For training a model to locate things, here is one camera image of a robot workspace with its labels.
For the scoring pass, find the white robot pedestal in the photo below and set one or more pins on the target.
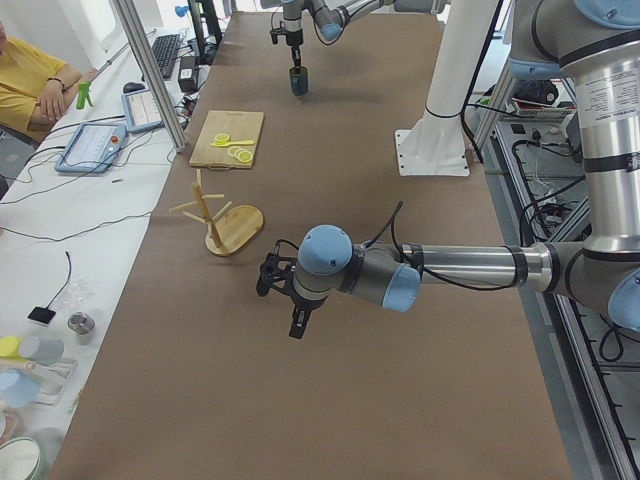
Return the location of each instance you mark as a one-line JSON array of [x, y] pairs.
[[435, 145]]

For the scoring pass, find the blue teach pendant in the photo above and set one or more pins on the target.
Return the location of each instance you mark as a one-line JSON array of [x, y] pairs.
[[92, 149], [140, 111]]

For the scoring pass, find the green clamp tool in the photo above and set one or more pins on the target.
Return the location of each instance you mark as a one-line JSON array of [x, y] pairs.
[[84, 95]]

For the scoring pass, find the yellow cup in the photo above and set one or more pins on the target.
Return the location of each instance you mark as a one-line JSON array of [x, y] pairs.
[[9, 347]]

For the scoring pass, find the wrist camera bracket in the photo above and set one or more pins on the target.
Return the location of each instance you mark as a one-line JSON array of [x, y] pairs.
[[277, 30], [276, 272]]

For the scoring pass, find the black keyboard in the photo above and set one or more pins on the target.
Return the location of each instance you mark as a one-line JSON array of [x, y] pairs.
[[165, 51]]

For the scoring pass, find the person in yellow shirt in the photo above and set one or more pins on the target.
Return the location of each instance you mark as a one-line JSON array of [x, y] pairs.
[[37, 88]]

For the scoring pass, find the small black square device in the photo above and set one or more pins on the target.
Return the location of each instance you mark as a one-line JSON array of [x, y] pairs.
[[41, 315]]

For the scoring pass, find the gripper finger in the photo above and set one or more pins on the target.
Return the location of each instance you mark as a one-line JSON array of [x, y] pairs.
[[299, 56], [296, 328], [294, 56], [306, 317]]

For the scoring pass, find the wooden cup rack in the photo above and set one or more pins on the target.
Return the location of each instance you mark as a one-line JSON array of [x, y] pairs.
[[230, 229]]

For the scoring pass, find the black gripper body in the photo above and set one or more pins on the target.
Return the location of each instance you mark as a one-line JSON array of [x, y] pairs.
[[305, 303], [293, 36]]

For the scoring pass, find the blue teach pendant near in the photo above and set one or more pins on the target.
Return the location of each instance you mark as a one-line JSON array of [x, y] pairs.
[[92, 149]]

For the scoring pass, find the light blue cup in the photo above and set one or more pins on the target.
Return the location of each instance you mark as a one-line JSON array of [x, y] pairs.
[[17, 388]]

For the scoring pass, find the small steel cup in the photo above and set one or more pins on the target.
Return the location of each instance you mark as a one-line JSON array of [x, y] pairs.
[[83, 327]]

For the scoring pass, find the aluminium frame post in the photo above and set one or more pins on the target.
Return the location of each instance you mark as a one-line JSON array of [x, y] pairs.
[[141, 48]]

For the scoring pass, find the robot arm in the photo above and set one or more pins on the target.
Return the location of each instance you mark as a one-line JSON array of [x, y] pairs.
[[596, 44], [328, 22]]

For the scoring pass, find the black power adapter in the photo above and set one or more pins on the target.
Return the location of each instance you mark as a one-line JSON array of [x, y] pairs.
[[188, 77]]

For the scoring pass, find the green rimmed bowl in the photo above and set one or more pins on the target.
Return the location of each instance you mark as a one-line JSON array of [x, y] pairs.
[[22, 459]]

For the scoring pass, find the blue teach pendant far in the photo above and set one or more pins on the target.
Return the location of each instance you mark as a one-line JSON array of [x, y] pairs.
[[140, 111]]

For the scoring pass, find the bamboo cutting board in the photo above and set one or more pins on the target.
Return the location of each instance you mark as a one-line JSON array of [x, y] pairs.
[[240, 125]]

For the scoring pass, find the computer mouse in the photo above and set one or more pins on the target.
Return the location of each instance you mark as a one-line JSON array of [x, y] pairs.
[[131, 87]]

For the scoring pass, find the grey lying cup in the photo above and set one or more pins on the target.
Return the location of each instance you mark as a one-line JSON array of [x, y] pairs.
[[44, 351]]

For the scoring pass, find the lemon slice near handle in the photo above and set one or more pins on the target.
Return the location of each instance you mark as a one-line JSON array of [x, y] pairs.
[[244, 156]]

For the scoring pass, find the blue mug yellow inside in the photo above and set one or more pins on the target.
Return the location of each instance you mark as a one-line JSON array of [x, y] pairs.
[[299, 80]]

